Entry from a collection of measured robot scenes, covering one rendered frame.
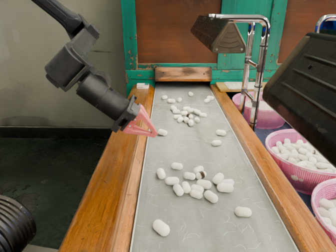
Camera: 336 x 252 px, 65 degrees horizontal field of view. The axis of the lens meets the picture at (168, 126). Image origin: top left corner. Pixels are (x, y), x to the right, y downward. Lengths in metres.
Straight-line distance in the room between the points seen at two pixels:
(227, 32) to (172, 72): 0.78
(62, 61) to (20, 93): 2.17
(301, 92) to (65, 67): 0.46
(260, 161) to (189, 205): 0.25
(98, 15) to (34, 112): 1.08
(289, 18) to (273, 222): 1.14
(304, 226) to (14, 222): 0.54
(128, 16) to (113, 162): 0.88
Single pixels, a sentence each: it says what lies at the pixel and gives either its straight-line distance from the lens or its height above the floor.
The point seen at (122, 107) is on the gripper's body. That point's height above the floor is 0.94.
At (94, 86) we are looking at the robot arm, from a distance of 0.59.
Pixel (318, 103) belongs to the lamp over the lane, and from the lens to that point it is 0.22.
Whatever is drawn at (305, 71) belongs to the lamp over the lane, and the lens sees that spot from 0.26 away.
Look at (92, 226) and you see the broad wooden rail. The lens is 0.54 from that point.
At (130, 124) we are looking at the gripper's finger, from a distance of 0.60.
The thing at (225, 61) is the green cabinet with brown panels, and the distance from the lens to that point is 1.46.
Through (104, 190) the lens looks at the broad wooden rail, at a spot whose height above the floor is 0.76.
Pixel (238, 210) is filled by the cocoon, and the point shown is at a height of 0.76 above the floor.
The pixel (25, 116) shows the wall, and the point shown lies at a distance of 2.81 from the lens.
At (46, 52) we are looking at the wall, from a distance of 2.53.
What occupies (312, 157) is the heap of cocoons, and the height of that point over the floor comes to 0.74.
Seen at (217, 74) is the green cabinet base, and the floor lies 0.82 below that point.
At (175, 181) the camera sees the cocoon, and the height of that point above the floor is 0.75.
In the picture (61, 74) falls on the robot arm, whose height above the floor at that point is 1.01.
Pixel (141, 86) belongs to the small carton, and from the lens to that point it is 1.36.
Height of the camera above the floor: 1.13
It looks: 24 degrees down
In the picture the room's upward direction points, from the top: straight up
